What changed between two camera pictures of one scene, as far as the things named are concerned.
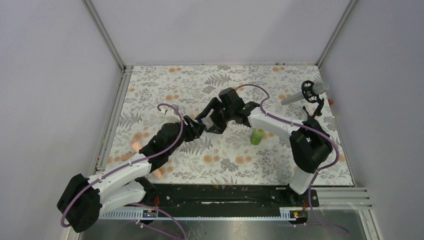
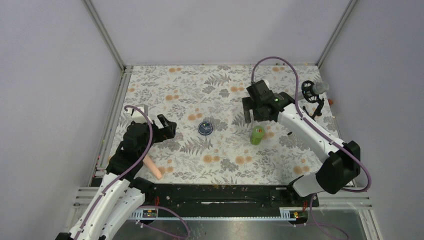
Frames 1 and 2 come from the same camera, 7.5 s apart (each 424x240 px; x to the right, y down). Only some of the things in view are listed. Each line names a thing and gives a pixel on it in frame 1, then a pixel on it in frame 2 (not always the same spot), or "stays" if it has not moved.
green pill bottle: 257,136 stays
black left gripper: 193,129 → 167,131
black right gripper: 213,104 → 248,104
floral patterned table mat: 228,158 stays
